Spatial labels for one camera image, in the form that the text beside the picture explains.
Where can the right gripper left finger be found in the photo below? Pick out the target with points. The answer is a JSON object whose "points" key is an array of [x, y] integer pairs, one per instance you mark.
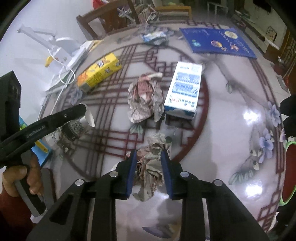
{"points": [[126, 172]]}

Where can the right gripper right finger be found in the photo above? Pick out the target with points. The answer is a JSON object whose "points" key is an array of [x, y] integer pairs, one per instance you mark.
{"points": [[175, 185]]}

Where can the small pink paper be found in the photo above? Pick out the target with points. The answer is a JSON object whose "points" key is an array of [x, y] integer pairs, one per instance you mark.
{"points": [[149, 171]]}

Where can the pink grey paper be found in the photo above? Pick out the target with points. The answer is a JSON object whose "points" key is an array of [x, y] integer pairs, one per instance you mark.
{"points": [[145, 98]]}

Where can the white blue medicine box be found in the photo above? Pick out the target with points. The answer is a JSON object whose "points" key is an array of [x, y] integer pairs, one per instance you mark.
{"points": [[182, 97]]}

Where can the yellow iced tea carton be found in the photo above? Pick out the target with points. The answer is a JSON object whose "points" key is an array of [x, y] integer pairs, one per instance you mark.
{"points": [[98, 72]]}

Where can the red green trash bin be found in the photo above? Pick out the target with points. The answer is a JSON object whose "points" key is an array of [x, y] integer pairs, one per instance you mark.
{"points": [[289, 182]]}

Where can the left hand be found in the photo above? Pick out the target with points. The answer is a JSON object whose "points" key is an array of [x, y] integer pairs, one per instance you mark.
{"points": [[16, 173]]}

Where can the white desk lamp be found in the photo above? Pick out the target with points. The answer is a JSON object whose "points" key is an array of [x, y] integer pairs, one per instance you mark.
{"points": [[53, 44]]}

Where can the crumpled blue white wrapper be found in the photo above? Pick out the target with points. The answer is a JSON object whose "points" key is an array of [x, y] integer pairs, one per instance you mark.
{"points": [[155, 38]]}

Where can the blue booklet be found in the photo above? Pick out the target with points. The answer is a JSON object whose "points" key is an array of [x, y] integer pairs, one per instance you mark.
{"points": [[217, 41]]}

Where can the wooden chair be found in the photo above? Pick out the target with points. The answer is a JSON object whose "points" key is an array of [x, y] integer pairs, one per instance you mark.
{"points": [[109, 13]]}

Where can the tv cabinet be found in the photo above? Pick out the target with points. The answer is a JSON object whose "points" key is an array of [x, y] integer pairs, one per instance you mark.
{"points": [[256, 36]]}

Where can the wooden bench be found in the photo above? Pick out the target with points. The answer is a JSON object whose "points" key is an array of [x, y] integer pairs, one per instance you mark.
{"points": [[175, 9]]}

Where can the white coffee table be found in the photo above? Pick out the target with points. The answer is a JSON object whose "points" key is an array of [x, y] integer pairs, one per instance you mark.
{"points": [[222, 6]]}

